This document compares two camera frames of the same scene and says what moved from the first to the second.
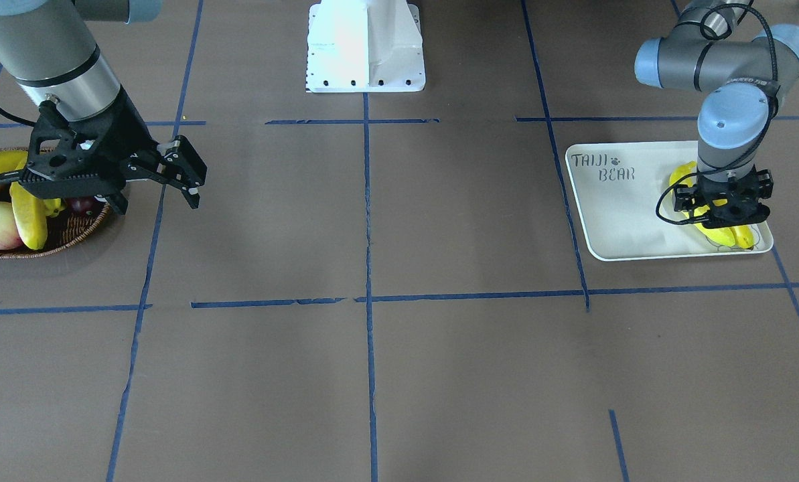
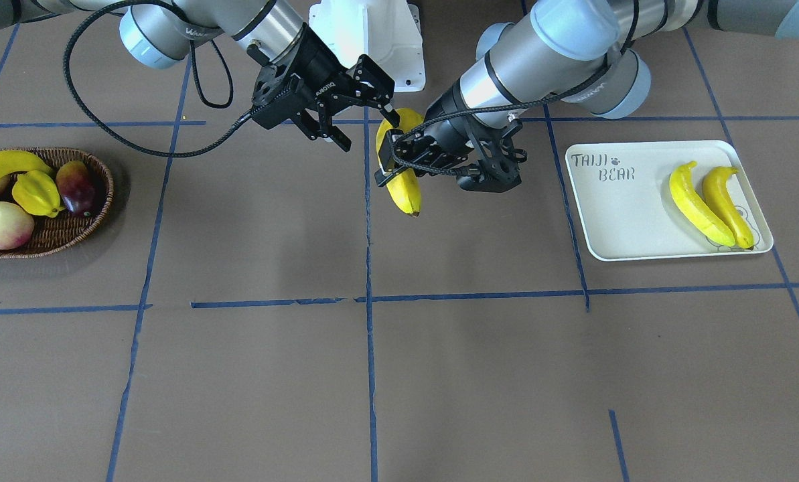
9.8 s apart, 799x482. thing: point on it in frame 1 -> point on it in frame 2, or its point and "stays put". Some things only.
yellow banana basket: (31, 215) -> (406, 190)
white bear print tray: (616, 186) stays put
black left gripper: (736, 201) -> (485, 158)
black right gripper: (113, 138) -> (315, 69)
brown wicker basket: (65, 229) stays put
